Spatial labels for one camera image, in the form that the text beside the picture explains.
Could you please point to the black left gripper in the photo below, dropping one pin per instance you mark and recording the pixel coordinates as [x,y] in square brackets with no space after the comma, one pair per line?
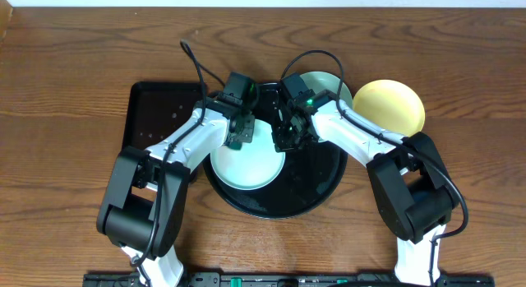
[251,122]

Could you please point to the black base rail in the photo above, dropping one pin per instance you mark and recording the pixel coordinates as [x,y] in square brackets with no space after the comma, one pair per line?
[212,279]

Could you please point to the green sponge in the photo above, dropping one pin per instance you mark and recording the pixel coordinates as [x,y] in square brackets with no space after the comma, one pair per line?
[234,145]

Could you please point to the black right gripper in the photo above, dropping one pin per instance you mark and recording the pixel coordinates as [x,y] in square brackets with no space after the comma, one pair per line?
[281,144]

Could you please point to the light green plate with stain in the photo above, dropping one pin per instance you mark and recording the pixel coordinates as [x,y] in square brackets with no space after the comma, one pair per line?
[330,85]

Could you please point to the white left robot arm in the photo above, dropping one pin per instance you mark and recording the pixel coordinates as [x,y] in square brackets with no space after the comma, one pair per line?
[144,201]

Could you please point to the round black tray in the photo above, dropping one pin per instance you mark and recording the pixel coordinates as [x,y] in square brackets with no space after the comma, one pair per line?
[307,179]

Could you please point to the rectangular black tray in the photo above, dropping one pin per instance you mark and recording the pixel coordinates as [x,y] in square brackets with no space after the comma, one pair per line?
[156,109]

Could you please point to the yellow plate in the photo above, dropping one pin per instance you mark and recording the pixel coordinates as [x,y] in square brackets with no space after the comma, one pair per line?
[391,105]

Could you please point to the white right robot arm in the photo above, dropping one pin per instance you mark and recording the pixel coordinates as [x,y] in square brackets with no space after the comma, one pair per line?
[414,194]

